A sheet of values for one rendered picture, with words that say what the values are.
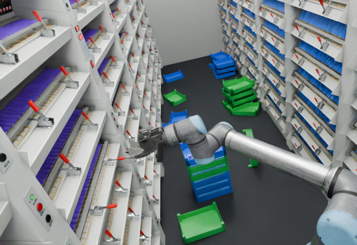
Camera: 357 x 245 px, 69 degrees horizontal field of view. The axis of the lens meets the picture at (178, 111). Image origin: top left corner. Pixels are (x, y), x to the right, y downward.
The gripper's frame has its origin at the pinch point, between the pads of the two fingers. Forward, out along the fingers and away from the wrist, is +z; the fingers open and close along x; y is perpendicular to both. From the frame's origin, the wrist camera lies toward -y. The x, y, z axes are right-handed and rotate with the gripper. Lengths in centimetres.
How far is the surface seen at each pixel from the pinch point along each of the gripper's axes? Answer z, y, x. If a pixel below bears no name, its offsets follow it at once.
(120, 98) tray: 13, 2, -63
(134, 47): 9, 7, -156
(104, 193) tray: 9.2, -1.2, 17.6
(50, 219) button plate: 3, 24, 49
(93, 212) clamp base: 10.7, 0.5, 27.6
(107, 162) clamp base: 10.5, 0.7, 0.9
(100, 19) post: 5, 49, -86
